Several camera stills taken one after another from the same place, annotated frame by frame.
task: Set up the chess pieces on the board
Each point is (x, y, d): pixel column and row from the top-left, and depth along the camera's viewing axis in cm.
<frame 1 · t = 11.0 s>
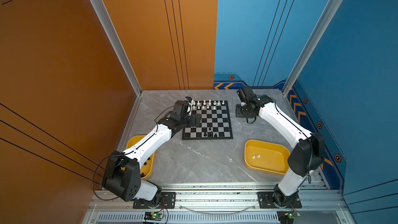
left hand: (194, 114, 86), fingers open
right hand: (238, 113, 87), fingers open
black white chessboard: (215, 121, 103), point 2 cm above the table
right yellow tray: (266, 156, 87), point 2 cm above the table
black chess piece front left: (205, 135, 95), point 3 cm above the table
black chess piece front middle: (211, 134, 95), point 4 cm above the table
black chess piece row: (210, 128, 99), point 3 cm above the table
black chess piece front right: (215, 135, 95), point 3 cm above the table
white chess pawn: (254, 157, 87), point 3 cm above the table
white chess pawn 2: (258, 156, 87), point 3 cm above the table

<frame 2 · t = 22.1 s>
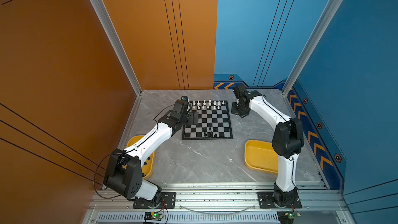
left hand: (190, 113, 87), fingers open
right hand: (234, 112, 95), fingers closed
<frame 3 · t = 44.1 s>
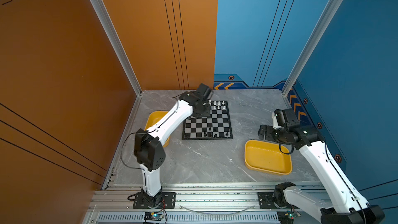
left hand: (205, 111, 85), fingers open
right hand: (264, 133, 75), fingers open
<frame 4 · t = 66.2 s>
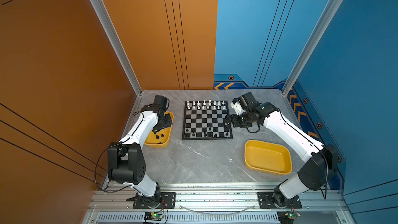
left hand: (166, 123, 89), fingers open
right hand: (229, 123, 81), fingers open
